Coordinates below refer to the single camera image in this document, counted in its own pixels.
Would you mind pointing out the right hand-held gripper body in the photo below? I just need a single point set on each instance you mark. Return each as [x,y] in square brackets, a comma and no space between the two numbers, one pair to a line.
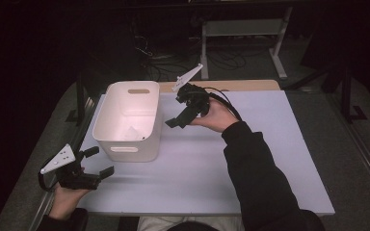
[197,99]

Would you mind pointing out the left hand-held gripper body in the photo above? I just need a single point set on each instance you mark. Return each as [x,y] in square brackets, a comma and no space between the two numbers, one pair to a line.
[77,180]

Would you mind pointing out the white plastic storage bin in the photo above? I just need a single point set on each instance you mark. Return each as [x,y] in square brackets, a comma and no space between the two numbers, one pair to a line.
[126,150]

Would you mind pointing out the person's left hand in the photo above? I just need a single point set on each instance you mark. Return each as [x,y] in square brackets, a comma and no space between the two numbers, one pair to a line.
[65,202]

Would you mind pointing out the person's right hand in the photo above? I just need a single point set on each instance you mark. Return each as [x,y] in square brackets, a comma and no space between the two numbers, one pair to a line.
[218,117]

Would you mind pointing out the person's head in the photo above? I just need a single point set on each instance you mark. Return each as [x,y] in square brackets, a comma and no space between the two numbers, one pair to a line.
[192,227]

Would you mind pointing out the black metal stand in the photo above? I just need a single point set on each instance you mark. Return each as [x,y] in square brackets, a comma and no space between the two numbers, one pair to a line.
[347,96]

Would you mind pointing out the white metal frame stand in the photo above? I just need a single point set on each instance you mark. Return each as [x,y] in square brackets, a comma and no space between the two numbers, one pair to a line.
[244,28]

